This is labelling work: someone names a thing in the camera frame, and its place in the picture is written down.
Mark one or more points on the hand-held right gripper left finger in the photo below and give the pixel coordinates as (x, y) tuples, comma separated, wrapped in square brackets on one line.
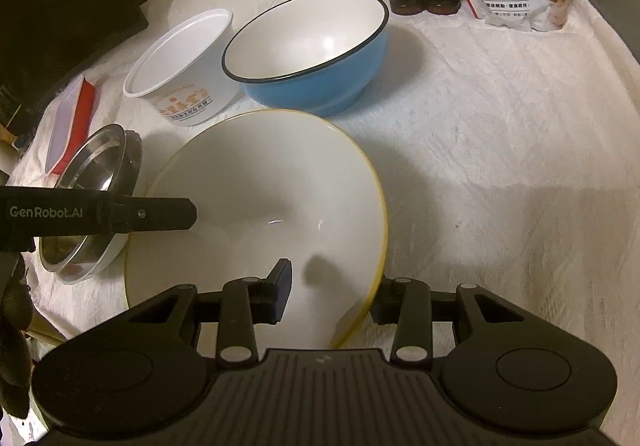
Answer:
[(280, 287)]

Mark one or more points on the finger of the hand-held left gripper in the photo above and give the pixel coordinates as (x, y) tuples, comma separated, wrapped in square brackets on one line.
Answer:
[(160, 213)]

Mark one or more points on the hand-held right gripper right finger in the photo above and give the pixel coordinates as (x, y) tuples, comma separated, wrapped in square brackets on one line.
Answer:
[(386, 304)]

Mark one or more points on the stainless steel bowl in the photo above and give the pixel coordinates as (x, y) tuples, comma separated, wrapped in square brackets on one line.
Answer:
[(100, 166)]

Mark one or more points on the white bowl with yellow rim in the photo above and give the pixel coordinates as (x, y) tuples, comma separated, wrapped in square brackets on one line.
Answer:
[(260, 186)]

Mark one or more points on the white printed paper bowl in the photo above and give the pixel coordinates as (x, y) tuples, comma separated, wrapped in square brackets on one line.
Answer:
[(187, 96)]

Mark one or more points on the blue bowl with black rim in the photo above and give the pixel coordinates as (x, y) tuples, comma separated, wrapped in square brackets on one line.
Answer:
[(312, 91)]

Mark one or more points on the person's left hand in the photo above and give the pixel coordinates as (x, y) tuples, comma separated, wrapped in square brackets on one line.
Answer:
[(11, 311)]

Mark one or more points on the white rectangular plastic tray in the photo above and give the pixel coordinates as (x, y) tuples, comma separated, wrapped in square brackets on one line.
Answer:
[(62, 126)]

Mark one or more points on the white fringed cloth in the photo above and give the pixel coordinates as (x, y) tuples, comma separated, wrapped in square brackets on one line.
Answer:
[(500, 151)]

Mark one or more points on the black monitor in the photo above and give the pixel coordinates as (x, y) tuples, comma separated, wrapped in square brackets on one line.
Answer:
[(95, 21)]

